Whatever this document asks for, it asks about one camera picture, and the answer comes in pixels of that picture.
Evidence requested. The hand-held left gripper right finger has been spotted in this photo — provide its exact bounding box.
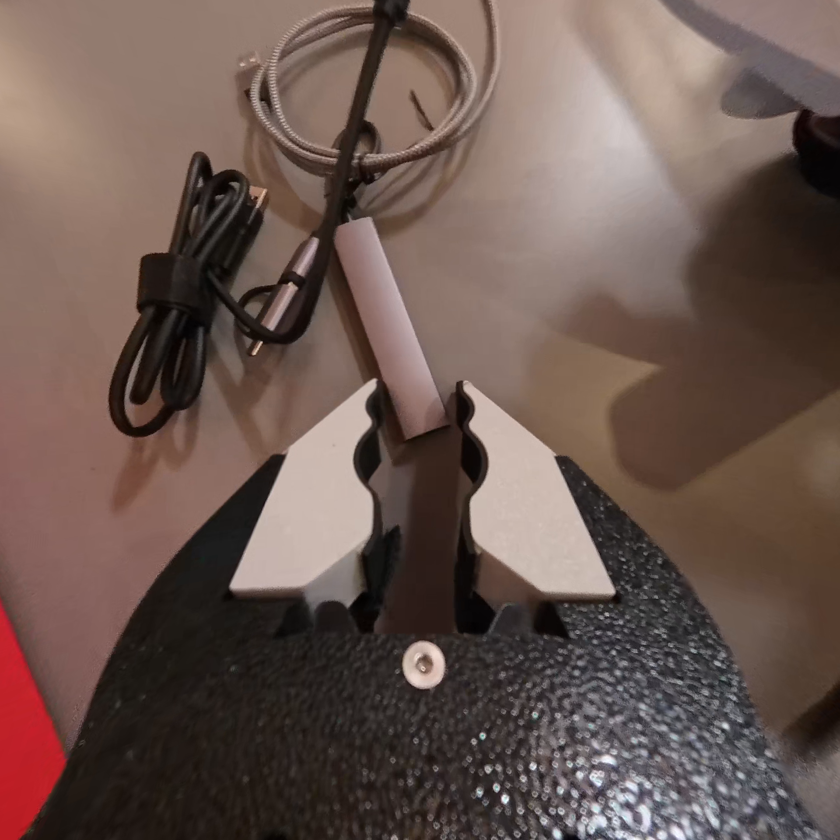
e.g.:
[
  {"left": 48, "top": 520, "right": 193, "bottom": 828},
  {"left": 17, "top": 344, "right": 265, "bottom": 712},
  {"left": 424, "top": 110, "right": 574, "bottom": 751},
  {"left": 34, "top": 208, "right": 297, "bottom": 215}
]
[{"left": 451, "top": 377, "right": 618, "bottom": 611}]

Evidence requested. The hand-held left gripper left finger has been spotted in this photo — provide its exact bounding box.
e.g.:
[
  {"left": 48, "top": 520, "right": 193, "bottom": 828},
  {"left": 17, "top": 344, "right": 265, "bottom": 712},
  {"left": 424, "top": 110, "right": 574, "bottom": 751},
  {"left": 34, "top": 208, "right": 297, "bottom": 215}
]
[{"left": 228, "top": 377, "right": 403, "bottom": 611}]

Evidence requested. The grey usb hub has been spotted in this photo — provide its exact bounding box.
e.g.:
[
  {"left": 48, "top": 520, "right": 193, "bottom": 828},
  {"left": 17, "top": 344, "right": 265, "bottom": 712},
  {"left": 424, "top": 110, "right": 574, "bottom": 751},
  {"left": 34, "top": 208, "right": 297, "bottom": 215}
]
[{"left": 333, "top": 220, "right": 455, "bottom": 442}]

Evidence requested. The black usb-c cable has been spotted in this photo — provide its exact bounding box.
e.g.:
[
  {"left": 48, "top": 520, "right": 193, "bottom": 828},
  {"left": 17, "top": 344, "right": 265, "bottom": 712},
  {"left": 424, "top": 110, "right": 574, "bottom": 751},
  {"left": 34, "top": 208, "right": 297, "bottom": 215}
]
[{"left": 108, "top": 151, "right": 271, "bottom": 437}]

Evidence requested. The black hub cable grey plug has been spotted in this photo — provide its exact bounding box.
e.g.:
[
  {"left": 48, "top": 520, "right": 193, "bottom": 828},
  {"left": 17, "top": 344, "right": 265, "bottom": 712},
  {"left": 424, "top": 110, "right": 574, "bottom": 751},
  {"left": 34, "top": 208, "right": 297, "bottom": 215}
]
[{"left": 238, "top": 0, "right": 413, "bottom": 361}]

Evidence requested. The red sheet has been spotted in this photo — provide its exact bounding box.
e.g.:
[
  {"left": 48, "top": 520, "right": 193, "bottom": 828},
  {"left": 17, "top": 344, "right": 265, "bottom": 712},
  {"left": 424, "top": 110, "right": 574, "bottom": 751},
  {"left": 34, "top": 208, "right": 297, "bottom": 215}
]
[{"left": 0, "top": 594, "right": 67, "bottom": 840}]

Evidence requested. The dark round object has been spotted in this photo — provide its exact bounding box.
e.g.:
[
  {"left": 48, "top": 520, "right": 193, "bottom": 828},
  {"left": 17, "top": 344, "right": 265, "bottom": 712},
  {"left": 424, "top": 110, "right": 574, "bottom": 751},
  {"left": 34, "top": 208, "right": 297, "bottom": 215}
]
[{"left": 791, "top": 108, "right": 840, "bottom": 194}]

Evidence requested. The grey braided cable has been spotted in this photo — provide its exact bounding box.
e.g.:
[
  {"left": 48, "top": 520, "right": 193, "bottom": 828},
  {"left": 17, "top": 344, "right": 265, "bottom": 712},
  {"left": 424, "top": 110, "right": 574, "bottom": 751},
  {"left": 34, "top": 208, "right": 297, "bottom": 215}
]
[{"left": 235, "top": 0, "right": 501, "bottom": 179}]

